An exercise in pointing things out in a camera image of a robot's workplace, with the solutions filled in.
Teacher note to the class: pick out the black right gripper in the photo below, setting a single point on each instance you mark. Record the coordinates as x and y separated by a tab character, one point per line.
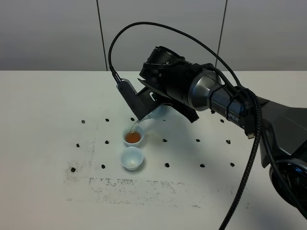
170	76

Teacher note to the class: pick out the light blue porcelain teapot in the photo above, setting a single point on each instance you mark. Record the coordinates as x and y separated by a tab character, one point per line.
160	113

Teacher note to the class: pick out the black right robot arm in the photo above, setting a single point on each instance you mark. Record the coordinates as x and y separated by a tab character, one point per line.
279	132

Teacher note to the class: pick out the far light blue teacup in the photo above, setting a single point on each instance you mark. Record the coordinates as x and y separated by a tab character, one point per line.
133	136

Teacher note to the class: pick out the light blue teacup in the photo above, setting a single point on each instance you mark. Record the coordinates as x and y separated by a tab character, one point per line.
133	136
131	158

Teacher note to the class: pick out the near light blue teacup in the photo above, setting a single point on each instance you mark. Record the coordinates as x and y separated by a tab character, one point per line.
131	158

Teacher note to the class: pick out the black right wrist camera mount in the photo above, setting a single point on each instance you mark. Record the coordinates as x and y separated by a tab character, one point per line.
141	103

